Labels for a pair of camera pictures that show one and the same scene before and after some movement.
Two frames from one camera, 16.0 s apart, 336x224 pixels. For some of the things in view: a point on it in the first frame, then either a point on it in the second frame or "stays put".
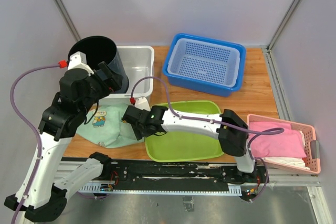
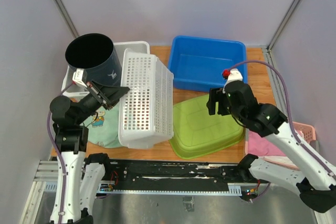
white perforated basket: (204, 62) to (146, 110)
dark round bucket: (98, 49) stays put
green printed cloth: (104, 125) stays put
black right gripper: (139, 133) to (216, 94)
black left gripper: (114, 81) to (109, 95)
